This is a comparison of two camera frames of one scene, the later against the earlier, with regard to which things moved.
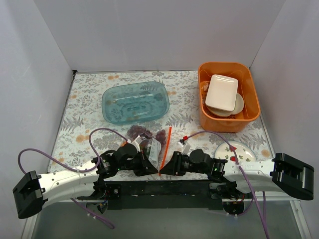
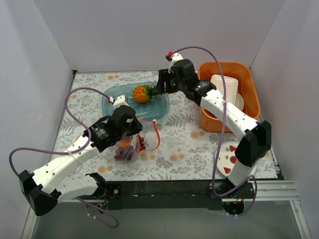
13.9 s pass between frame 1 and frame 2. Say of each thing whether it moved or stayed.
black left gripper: moved
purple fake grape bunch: moved
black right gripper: moved
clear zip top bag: moved
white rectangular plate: stayed
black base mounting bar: stayed
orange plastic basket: stayed
